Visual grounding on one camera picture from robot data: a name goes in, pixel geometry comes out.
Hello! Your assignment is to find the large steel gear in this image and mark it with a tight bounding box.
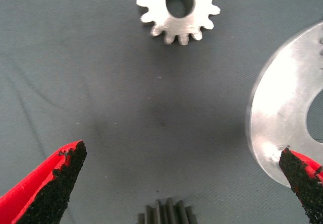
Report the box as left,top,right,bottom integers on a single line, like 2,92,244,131
137,198,198,224

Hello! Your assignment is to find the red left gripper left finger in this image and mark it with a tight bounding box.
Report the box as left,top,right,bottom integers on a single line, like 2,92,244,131
0,140,88,224

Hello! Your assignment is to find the small steel gear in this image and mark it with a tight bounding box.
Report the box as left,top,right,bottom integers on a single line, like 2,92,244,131
136,0,222,45

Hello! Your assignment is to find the round metal plate with hole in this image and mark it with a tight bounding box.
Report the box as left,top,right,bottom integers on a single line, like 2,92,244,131
247,21,323,188

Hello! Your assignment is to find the dark grey table cloth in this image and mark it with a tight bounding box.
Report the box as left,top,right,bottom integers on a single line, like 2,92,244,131
0,0,323,224

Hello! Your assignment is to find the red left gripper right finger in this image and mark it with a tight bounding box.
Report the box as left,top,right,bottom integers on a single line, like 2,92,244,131
279,145,323,224

